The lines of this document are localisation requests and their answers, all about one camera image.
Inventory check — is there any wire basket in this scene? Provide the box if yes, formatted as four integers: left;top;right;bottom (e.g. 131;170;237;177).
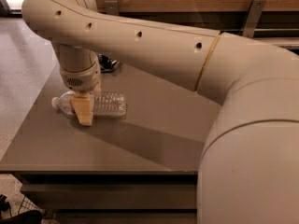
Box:
18;196;40;214

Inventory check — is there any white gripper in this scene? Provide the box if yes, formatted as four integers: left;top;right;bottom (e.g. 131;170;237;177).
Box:
59;51;100;126

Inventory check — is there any left metal bracket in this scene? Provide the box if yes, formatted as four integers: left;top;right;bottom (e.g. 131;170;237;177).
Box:
105;0;120;16

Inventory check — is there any right metal bracket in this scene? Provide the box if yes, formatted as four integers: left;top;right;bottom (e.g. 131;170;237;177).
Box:
242;0;266;38

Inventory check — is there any clear plastic water bottle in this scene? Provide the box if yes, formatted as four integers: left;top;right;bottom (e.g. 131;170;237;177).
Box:
51;91;127;119

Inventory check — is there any black object bottom left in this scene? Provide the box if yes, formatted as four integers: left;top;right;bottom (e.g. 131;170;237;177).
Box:
0;194;42;224

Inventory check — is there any metal bracket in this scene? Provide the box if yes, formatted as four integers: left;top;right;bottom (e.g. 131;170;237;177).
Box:
105;0;120;16
242;0;266;38

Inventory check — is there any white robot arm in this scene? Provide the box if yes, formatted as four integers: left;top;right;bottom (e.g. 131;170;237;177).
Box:
21;0;299;224

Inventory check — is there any blue chip bag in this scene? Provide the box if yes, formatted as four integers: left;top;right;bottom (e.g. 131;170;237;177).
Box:
98;54;120;73

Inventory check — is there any grey drawer cabinet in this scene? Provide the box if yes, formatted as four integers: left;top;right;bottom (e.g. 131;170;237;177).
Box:
1;66;220;224

